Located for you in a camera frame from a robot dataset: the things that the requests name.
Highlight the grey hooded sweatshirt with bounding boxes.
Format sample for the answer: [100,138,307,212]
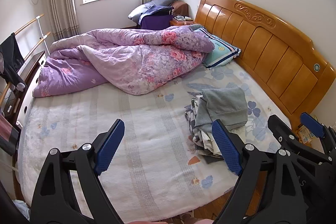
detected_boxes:
[196,87,248,132]

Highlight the dark patterned folded clothes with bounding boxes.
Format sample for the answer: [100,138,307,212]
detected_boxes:
[185,93,223,164]

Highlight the wooden clothes rack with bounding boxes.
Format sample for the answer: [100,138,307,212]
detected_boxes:
[0,13,52,109]

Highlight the yellow tissue package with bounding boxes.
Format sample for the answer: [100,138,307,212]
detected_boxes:
[296,125,315,145]

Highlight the cream folded garment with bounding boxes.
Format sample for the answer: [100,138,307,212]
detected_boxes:
[203,125,249,158]

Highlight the wooden headboard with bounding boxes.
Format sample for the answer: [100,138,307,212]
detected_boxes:
[195,0,335,130]

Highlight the floral bed sheet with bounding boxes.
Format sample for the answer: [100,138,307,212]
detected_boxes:
[18,62,287,222]

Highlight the teal striped pillow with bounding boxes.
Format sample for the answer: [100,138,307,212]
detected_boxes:
[191,24,241,69]

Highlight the purple floral quilt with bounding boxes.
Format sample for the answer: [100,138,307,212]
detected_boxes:
[33,26,214,98]

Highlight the black garment on rack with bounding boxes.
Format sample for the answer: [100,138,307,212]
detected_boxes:
[1,33,26,92]

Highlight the far wooden nightstand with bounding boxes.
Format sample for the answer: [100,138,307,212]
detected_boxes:
[170,15,194,26]

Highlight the blue grey pillows pile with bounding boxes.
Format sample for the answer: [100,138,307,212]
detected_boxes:
[127,0,191,31]

